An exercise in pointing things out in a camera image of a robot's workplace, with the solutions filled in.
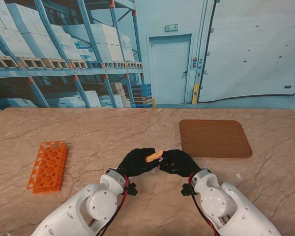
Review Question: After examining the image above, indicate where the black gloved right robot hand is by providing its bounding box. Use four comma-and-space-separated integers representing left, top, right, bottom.
159, 149, 202, 178

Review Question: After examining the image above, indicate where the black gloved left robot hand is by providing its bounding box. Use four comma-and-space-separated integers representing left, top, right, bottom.
117, 147, 161, 177

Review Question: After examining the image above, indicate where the yellow orange cloth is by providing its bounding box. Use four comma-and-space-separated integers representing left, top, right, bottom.
145, 150, 164, 163

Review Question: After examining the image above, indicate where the brown wooden tray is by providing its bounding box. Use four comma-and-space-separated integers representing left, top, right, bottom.
179, 119, 253, 158

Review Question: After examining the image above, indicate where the orange plastic test tube rack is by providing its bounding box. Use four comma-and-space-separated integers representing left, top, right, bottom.
26, 141, 69, 194

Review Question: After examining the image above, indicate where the warehouse print backdrop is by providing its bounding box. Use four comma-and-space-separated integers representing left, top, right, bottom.
0, 0, 295, 110

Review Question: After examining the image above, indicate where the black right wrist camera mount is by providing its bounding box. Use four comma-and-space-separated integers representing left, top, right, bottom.
181, 183, 194, 197

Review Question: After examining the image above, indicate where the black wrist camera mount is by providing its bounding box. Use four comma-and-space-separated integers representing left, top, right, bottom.
125, 182, 138, 197
181, 183, 194, 197

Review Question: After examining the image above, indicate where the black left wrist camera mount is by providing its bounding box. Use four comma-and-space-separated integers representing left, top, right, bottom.
125, 182, 138, 197

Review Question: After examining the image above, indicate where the red black left arm cable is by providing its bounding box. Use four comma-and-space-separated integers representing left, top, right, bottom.
93, 174, 131, 236

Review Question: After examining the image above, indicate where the red black arm cable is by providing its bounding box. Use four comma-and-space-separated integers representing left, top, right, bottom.
188, 172, 222, 236
93, 174, 131, 236

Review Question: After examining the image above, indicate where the red black right arm cable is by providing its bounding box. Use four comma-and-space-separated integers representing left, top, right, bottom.
188, 172, 222, 236

